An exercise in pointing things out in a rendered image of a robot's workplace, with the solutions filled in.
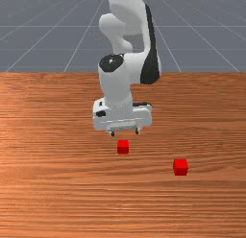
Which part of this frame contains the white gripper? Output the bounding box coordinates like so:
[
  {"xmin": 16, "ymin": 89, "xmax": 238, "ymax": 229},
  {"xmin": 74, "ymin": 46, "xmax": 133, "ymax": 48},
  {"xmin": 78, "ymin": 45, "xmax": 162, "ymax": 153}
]
[{"xmin": 92, "ymin": 97, "xmax": 154, "ymax": 137}]

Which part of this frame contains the red cube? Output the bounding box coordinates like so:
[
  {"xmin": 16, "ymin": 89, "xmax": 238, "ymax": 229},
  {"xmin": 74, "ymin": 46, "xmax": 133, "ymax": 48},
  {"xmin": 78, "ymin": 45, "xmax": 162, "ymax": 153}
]
[
  {"xmin": 172, "ymin": 157, "xmax": 189, "ymax": 178},
  {"xmin": 116, "ymin": 139, "xmax": 131, "ymax": 155}
]

